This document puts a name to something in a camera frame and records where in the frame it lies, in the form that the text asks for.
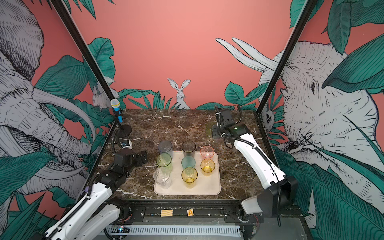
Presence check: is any white ventilated strip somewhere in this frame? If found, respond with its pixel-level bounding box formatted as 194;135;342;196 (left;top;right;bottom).
106;225;242;237

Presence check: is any orange letter A tag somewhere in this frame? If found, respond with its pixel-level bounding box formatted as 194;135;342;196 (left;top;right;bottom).
187;209;194;217

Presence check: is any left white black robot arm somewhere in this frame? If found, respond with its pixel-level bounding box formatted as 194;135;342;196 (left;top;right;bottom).
31;148;148;240

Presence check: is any wooden block on rail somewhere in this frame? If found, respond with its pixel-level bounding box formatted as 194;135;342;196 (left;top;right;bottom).
161;210;173;217

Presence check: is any light green tall glass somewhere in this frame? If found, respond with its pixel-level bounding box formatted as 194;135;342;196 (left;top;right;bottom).
156;153;173;173

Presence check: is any black frame post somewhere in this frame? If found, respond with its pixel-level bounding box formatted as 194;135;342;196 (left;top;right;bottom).
256;0;317;116
51;0;115;100

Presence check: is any short yellow glass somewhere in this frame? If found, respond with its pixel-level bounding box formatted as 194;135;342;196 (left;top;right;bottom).
200;159;216;176

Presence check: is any frosted teal textured glass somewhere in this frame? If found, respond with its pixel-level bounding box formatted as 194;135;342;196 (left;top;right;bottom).
181;156;196;169

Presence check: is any left black frame post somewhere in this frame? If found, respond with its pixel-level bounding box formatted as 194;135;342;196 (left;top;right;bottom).
51;0;115;100

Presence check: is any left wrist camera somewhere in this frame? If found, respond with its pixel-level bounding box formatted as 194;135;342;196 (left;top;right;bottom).
119;140;133;150

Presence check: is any beige plastic tray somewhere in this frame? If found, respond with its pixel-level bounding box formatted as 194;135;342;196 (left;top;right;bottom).
154;152;221;195

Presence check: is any black front rail base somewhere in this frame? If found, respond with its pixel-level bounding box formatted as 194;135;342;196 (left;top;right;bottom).
49;197;313;240

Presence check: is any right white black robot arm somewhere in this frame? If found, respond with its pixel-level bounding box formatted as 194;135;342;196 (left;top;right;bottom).
213;106;299;218

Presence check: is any dark grey tall glass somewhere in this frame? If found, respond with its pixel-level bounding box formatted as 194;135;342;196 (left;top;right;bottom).
182;140;196;157

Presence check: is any tall yellow glass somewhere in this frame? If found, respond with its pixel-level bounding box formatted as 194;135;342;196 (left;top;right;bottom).
181;167;199;188

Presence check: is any microphone on black stand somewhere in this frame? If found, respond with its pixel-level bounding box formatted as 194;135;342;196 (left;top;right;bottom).
110;99;132;138

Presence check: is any short green glass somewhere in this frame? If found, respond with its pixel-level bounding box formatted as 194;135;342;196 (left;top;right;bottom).
205;122;214;138

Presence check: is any blue tall plastic glass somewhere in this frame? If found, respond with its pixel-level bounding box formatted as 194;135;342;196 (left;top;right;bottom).
158;141;173;157

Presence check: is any pink short glass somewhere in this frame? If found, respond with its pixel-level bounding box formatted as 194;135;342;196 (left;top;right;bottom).
200;146;215;159

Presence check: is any right black frame post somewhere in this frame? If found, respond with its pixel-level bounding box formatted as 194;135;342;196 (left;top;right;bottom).
256;0;317;116

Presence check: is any clear faceted glass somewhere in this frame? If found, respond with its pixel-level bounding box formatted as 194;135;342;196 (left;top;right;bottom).
153;167;171;189

